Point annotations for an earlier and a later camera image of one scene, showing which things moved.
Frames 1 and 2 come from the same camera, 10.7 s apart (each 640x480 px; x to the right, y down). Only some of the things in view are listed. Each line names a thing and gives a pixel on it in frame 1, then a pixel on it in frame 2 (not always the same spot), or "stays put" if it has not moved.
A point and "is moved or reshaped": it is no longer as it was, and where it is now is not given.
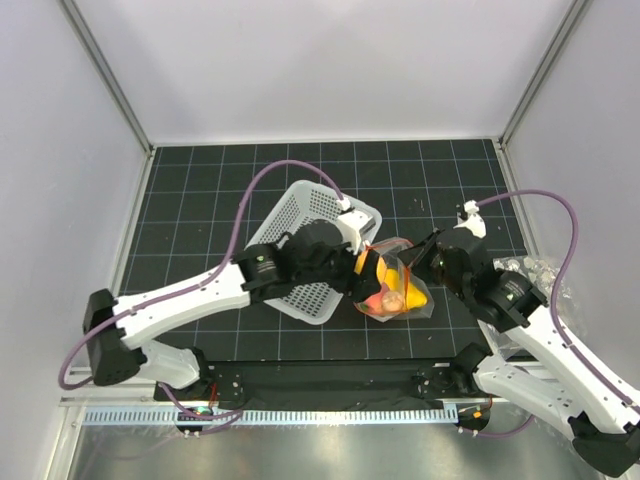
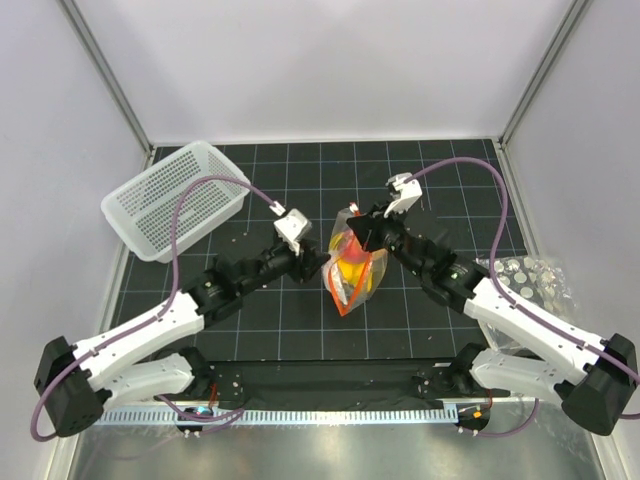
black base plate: x=332 y=385 stays put
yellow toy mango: x=394 y=278 is moved or reshaped
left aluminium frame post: x=108 y=72 stays put
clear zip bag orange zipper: x=402 y=293 is moved or reshaped
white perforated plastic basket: x=310 y=200 -> x=145 y=208
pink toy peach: x=373 y=304 is moved or reshaped
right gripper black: x=424 y=251 -> x=368 y=226
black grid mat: x=203 y=202 stays put
